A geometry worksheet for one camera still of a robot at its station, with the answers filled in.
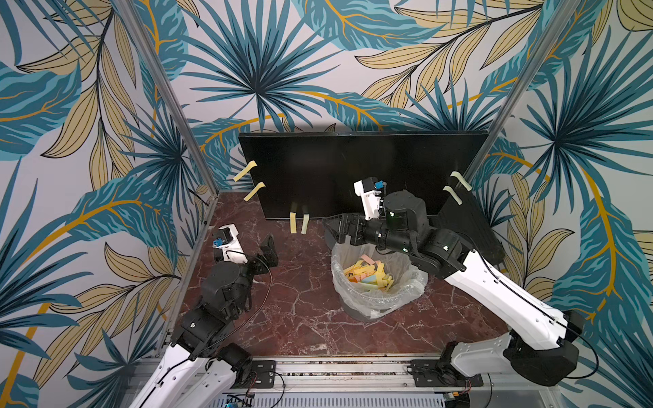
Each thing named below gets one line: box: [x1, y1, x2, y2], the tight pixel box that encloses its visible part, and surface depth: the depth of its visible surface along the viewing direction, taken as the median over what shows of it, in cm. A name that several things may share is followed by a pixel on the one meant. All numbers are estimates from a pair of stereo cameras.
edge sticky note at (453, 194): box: [442, 185, 463, 206], surface depth 78 cm
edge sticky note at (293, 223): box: [289, 212, 297, 234], surface depth 87 cm
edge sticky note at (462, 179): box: [449, 170, 473, 192], surface depth 73 cm
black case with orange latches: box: [437, 168, 506, 266], surface depth 100 cm
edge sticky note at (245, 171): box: [232, 160, 258, 182], surface depth 67 cm
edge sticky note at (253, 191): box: [243, 181, 267, 202], surface depth 74 cm
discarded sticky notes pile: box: [343, 254, 395, 292], surface depth 89 cm
